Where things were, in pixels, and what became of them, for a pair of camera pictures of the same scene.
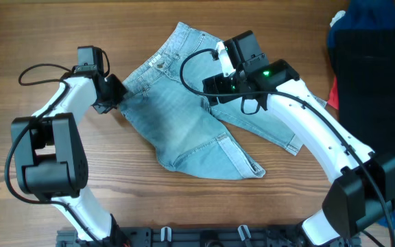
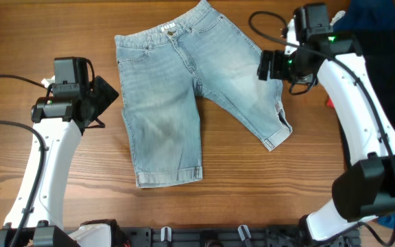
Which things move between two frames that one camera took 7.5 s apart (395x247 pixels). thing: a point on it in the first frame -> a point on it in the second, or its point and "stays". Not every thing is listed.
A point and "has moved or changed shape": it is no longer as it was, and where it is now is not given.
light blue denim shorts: (165, 95) has moved or changed shape
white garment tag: (337, 16) stays
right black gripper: (210, 90) -> (264, 65)
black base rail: (201, 236) stays
